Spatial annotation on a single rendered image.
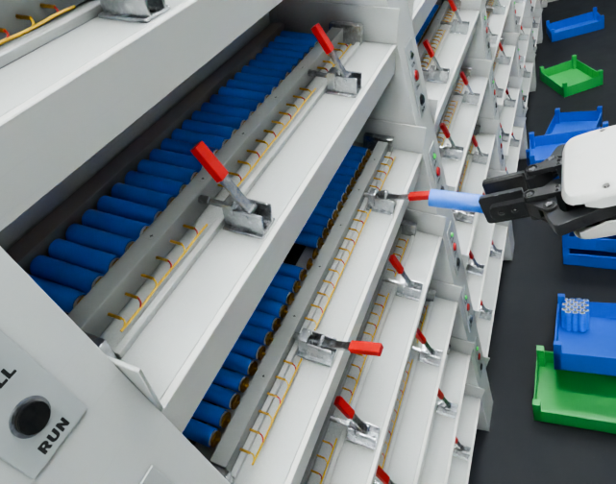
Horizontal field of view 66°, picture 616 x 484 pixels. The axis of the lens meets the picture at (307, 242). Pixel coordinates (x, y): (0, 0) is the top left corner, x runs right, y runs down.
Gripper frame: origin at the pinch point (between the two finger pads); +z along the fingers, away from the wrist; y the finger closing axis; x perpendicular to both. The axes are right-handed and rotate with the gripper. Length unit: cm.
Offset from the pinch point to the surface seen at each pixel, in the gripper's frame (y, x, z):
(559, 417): 35, -99, 19
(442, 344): 18, -45, 28
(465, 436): 18, -82, 36
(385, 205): 13.4, -6.5, 20.3
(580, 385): 48, -104, 15
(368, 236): 7.6, -7.3, 21.7
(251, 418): -22.8, -3.6, 23.2
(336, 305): -5.4, -7.1, 21.9
